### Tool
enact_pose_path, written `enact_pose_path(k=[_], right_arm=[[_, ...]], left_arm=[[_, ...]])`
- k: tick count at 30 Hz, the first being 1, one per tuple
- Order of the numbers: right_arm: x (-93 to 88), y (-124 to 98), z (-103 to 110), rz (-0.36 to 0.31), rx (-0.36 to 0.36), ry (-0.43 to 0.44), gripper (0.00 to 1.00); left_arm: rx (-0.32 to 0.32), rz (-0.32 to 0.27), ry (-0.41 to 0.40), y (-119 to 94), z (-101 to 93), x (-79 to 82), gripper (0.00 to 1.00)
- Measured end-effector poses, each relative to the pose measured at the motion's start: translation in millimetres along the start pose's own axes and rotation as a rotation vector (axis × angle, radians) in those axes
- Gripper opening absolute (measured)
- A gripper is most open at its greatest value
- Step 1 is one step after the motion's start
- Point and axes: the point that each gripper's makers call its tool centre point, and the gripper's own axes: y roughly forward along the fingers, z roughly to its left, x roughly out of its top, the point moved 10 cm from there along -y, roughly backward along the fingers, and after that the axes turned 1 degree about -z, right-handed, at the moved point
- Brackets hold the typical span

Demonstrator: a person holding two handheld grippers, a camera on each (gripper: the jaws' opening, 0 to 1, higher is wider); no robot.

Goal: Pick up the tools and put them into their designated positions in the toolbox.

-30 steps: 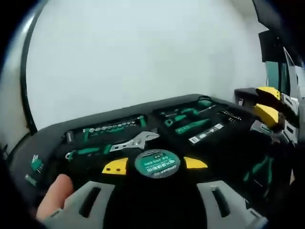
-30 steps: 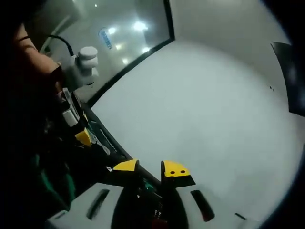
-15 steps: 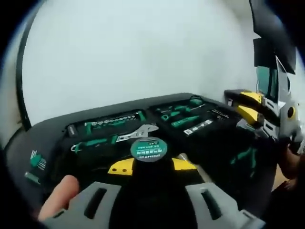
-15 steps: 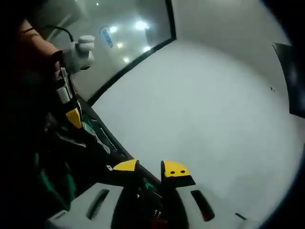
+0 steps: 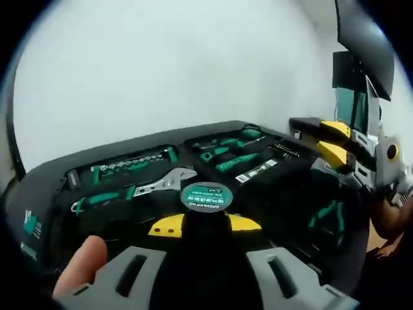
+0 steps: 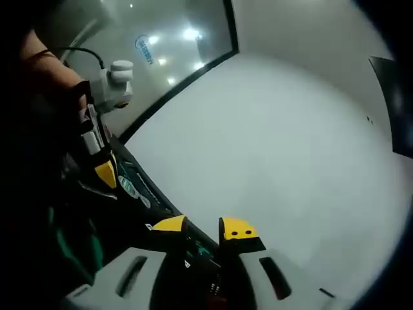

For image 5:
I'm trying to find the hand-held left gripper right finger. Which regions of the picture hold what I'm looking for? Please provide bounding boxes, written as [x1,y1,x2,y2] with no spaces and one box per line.
[222,214,360,310]

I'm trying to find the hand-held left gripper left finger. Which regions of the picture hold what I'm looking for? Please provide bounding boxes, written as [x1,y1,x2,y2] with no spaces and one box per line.
[60,214,197,310]

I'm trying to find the green handled pliers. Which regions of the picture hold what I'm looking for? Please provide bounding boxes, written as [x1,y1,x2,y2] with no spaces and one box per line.
[307,199,345,250]

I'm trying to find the black toolbox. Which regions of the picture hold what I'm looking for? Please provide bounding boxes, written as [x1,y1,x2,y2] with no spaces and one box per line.
[5,119,370,293]

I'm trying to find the row of screwdriver bits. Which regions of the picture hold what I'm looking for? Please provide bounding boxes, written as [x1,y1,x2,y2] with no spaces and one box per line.
[272,143,301,160]

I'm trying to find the black box with white label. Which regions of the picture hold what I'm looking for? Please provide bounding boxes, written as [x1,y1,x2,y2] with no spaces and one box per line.
[234,158,279,183]

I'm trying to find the adjustable wrench green handle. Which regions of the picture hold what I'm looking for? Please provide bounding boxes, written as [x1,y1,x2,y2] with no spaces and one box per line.
[70,166,198,216]

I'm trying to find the green tool with black loop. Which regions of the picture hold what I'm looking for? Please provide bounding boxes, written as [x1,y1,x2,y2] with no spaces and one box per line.
[241,124,263,137]

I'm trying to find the large green screwdriver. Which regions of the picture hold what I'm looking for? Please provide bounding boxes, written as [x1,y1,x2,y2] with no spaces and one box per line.
[214,151,261,172]

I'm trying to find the row of sockets green rail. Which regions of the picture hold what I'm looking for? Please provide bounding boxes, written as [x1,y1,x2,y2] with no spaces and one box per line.
[89,145,177,172]

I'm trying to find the thin green screwdriver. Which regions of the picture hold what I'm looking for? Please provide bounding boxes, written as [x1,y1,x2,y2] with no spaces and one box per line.
[190,135,268,150]

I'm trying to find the short green screwdriver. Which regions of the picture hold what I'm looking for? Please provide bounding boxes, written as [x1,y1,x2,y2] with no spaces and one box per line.
[198,145,236,163]

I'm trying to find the person's right hand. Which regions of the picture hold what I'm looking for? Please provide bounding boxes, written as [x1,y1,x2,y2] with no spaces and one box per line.
[367,191,413,242]

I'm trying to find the person's left hand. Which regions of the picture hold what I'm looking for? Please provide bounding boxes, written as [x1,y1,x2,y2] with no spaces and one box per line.
[51,235,109,298]

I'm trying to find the open laptop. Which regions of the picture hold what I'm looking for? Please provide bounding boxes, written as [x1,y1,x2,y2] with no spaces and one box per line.
[365,74,383,145]

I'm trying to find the teal screen monitor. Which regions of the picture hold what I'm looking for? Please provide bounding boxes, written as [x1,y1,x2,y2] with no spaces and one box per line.
[334,87,369,134]

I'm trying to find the small black monitor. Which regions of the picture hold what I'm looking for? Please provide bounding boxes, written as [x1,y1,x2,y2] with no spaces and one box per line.
[332,50,359,88]

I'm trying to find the large black wall screen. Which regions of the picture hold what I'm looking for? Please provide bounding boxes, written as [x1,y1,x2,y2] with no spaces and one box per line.
[335,0,396,101]

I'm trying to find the black glass wall frame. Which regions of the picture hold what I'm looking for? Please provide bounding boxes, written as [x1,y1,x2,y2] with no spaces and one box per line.
[5,74,27,178]

